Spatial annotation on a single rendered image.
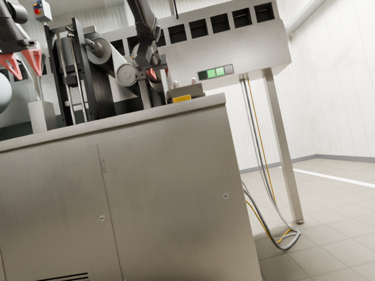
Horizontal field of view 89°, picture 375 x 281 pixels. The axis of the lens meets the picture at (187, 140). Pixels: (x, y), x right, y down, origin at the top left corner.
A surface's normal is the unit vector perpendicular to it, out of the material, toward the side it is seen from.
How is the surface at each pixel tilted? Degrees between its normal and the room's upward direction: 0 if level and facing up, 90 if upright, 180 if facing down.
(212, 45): 90
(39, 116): 90
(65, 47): 90
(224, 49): 90
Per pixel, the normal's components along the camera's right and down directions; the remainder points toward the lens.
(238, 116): 0.04, -0.03
